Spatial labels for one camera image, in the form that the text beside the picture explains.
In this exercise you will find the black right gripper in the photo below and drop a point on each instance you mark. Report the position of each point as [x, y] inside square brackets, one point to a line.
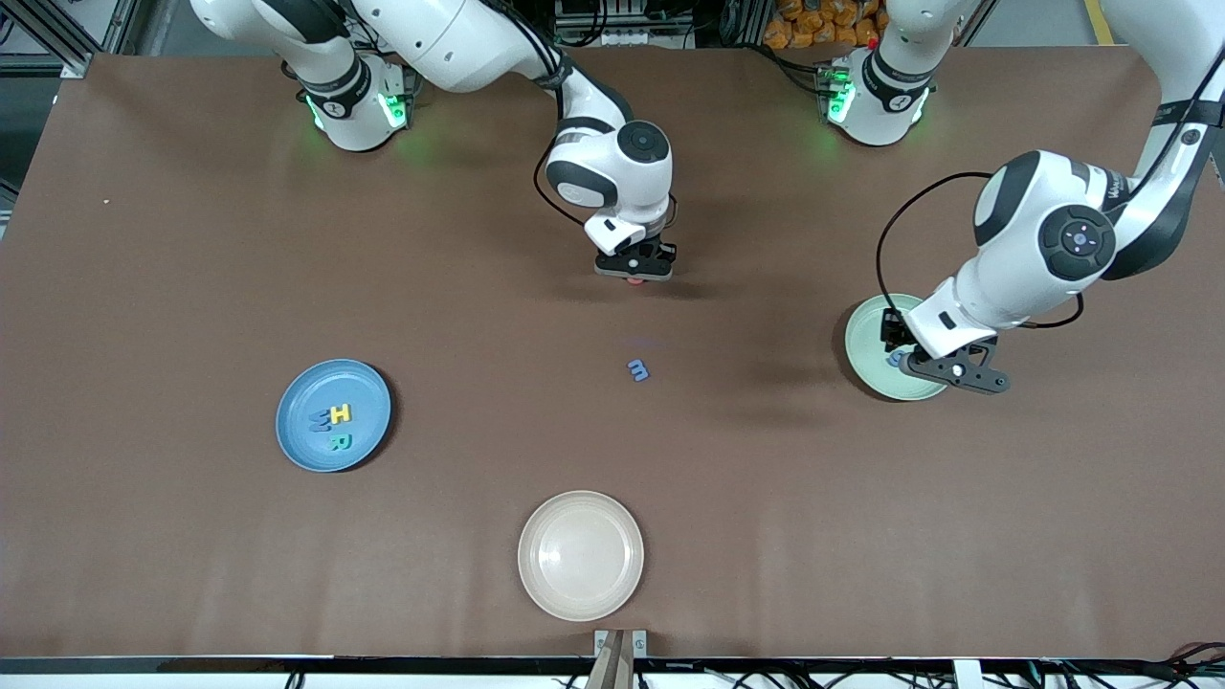
[662, 252]

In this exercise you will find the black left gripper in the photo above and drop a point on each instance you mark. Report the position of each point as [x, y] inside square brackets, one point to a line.
[894, 331]

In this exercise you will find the blue lowercase letter m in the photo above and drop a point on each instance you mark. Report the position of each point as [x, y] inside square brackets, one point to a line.
[638, 371]

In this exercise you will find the yellow uppercase letter H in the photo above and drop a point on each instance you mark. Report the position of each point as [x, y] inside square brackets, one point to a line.
[342, 414]

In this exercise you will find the teal letter R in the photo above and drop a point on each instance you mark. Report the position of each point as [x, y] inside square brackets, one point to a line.
[339, 442]

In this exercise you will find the blue uppercase letter M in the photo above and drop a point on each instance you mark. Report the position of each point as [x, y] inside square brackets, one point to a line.
[319, 422]

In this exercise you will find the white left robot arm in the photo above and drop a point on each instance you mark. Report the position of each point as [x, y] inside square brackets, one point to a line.
[1043, 249]

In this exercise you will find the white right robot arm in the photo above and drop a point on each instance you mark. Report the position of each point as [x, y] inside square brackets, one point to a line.
[612, 182]

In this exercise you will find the green plate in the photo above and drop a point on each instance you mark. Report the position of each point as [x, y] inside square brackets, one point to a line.
[866, 349]

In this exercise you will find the beige plate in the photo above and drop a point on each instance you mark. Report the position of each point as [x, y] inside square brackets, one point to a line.
[581, 557]

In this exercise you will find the blue plate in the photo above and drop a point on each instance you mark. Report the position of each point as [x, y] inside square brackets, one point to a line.
[333, 459]

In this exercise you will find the brown table mat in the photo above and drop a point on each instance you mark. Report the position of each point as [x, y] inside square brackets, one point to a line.
[612, 431]

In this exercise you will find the orange snack bags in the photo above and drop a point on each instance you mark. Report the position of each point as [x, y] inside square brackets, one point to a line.
[813, 24]

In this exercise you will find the white power strip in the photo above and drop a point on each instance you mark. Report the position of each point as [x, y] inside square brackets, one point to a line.
[412, 17]

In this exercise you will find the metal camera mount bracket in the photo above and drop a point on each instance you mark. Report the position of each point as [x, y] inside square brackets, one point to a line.
[617, 655]

